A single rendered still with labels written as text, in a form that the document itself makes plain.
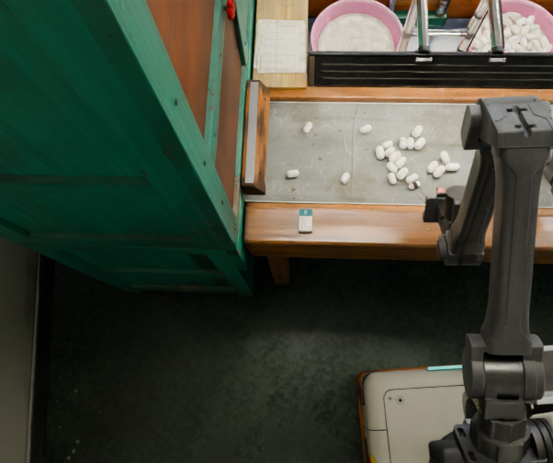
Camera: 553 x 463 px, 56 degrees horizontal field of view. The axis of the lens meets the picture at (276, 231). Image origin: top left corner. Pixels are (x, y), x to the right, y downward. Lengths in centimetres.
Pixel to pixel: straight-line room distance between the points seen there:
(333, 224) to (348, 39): 58
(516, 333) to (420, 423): 105
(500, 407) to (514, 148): 38
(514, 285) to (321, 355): 136
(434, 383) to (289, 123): 97
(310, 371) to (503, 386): 129
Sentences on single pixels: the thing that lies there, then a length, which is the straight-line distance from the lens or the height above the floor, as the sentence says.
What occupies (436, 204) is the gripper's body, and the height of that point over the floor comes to 93.
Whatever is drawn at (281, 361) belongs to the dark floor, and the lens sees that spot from 208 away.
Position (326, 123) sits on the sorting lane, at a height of 74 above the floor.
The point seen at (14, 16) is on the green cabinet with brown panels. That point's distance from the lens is 55.
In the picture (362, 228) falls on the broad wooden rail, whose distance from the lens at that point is 137.
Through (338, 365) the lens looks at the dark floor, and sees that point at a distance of 208.
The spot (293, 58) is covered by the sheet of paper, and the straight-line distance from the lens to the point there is 155.
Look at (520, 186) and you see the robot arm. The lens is 76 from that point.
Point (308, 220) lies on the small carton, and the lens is 134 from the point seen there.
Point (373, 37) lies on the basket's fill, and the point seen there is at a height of 73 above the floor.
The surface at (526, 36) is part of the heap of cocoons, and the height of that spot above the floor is 74.
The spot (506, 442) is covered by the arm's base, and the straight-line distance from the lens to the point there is 91.
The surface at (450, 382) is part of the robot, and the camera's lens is 186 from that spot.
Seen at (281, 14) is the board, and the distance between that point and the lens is 164.
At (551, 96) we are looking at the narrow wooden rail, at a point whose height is 76.
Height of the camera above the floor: 208
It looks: 75 degrees down
